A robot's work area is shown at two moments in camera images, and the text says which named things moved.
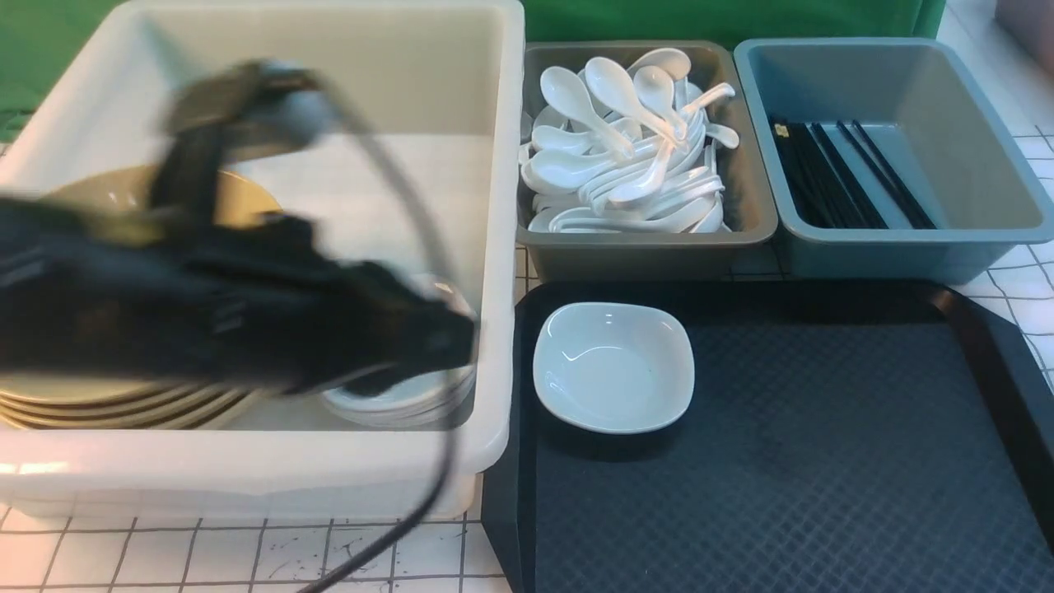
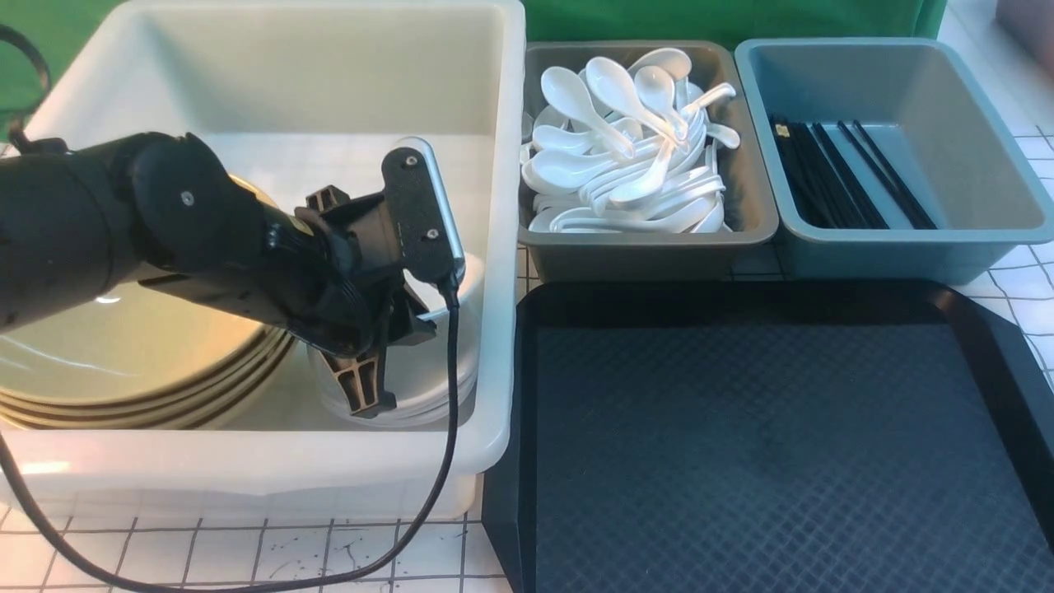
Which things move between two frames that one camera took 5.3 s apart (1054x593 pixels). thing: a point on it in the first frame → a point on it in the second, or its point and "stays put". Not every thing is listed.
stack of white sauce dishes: x=422 y=400 stays put
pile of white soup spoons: x=627 y=148 stays put
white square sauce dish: x=613 y=367 → x=416 y=371
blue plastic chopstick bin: x=883 y=161 stays put
